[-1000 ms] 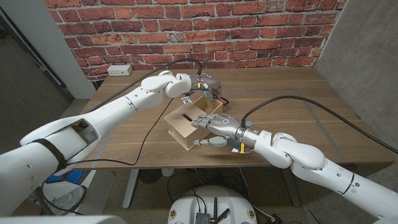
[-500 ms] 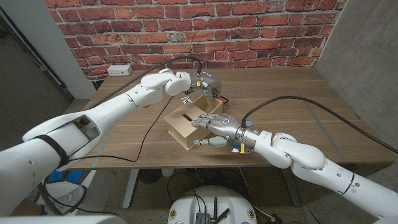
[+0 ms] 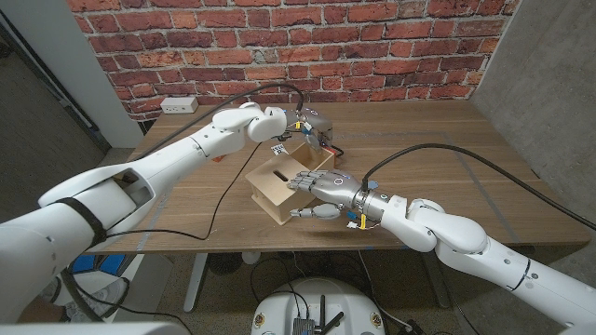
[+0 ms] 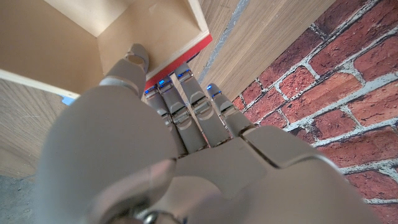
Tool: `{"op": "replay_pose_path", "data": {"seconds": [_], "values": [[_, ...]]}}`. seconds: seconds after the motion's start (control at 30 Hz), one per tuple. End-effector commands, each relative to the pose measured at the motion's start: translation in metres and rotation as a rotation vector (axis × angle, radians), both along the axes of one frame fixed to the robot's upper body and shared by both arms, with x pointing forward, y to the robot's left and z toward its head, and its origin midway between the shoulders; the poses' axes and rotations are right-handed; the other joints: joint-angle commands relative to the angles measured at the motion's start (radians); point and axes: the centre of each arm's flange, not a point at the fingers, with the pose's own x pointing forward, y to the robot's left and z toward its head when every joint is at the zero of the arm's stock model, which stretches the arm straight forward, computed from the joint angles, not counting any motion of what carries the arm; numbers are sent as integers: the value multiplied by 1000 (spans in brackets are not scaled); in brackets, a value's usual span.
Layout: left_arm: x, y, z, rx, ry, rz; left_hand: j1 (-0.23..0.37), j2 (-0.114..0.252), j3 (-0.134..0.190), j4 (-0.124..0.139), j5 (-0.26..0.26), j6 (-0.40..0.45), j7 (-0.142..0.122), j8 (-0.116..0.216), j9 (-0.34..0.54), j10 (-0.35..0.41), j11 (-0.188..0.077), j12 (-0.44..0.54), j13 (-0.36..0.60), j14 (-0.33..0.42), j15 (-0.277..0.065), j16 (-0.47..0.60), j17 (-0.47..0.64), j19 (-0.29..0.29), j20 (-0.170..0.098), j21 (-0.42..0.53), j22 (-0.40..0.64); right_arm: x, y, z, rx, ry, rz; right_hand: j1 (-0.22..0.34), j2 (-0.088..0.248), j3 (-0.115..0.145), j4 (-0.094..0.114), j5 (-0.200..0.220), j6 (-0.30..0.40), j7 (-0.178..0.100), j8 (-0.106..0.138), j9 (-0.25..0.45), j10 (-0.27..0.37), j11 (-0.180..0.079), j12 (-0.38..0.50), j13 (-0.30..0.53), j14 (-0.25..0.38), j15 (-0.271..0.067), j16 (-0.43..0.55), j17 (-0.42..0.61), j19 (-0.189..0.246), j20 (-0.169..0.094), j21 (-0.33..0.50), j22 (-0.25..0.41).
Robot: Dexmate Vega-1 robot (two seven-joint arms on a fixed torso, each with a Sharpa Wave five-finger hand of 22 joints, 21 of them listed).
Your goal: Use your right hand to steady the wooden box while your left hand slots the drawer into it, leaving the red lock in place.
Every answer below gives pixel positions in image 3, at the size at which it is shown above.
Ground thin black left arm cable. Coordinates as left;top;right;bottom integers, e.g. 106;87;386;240
69;142;264;334

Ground white robot base with antennas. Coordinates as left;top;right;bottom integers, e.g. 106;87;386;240
251;277;386;335

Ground white table leg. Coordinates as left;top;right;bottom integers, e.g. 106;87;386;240
183;252;210;314
421;248;452;310

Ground black power adapter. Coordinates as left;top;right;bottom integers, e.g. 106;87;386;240
402;318;427;335

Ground grey sneaker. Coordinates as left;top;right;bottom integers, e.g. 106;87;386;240
39;278;61;303
64;277;129;322

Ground wooden box with slot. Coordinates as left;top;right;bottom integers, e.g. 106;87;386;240
244;155;322;226

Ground black round floor device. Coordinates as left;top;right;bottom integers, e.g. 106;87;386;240
207;252;243;276

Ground white power outlet strip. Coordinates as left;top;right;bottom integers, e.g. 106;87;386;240
159;96;199;115

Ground wooden drawer with red front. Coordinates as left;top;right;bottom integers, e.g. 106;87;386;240
291;141;344;171

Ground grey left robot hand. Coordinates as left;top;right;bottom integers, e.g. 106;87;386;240
283;107;334;153

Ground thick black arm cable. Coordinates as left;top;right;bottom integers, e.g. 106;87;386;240
360;141;596;232
60;82;305;323

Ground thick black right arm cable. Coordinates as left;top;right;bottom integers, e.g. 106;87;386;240
360;141;596;232

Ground person's bare leg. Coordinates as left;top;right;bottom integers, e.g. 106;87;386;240
18;297;64;325

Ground black floor cable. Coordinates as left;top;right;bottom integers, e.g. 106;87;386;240
249;253;308;327

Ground printed brick wall backdrop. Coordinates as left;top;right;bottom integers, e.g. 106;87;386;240
66;0;523;123

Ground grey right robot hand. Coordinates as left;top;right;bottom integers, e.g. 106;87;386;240
286;169;392;225

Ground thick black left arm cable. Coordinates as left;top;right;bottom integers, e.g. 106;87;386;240
60;82;305;323

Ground white robot chest shell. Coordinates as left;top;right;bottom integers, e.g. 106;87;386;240
0;320;191;335

